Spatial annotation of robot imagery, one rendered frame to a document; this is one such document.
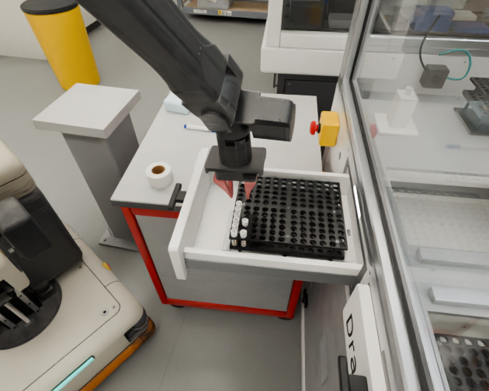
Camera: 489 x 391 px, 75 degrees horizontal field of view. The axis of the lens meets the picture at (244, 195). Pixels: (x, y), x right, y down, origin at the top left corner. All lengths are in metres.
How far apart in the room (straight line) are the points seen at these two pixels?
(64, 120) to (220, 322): 1.01
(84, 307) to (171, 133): 0.70
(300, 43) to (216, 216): 0.81
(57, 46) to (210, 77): 2.75
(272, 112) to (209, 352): 1.16
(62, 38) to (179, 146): 2.14
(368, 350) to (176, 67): 0.44
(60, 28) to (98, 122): 1.86
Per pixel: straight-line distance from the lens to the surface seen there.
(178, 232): 0.59
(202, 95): 0.39
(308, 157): 1.01
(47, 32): 3.08
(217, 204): 0.75
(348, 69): 0.92
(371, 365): 0.51
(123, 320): 1.28
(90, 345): 1.28
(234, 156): 0.52
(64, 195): 2.21
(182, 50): 0.35
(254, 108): 0.46
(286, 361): 1.46
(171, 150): 1.04
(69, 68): 3.17
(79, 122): 1.28
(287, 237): 0.61
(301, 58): 1.34
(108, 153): 1.34
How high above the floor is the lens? 1.39
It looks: 47 degrees down
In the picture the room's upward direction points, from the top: straight up
